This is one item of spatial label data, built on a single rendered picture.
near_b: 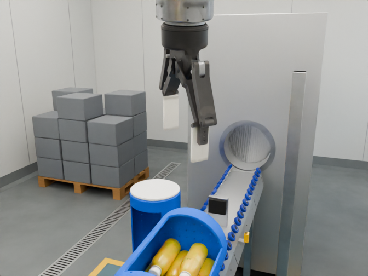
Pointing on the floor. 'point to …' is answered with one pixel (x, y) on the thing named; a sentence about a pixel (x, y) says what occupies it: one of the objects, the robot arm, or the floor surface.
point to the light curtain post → (291, 170)
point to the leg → (248, 253)
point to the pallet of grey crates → (93, 140)
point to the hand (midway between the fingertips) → (183, 138)
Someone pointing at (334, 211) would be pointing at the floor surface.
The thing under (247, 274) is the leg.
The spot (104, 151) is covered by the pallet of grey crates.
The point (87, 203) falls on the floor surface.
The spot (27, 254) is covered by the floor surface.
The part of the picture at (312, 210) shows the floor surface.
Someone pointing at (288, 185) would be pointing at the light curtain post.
